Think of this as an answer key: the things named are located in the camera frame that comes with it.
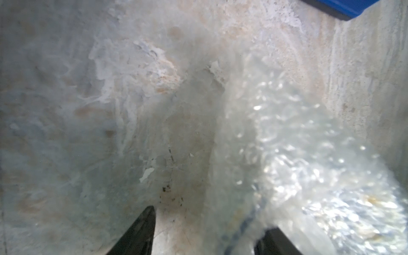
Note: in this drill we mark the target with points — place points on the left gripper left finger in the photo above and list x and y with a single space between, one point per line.
138 239

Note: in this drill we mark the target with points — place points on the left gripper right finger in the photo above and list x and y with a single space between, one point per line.
275 242

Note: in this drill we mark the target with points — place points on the blue patterned ceramic bowl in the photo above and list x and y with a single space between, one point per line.
366 216

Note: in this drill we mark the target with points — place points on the clear bubble wrap sheet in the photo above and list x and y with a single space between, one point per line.
272 137

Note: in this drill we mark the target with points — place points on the blue tape dispenser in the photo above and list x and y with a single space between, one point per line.
344 10

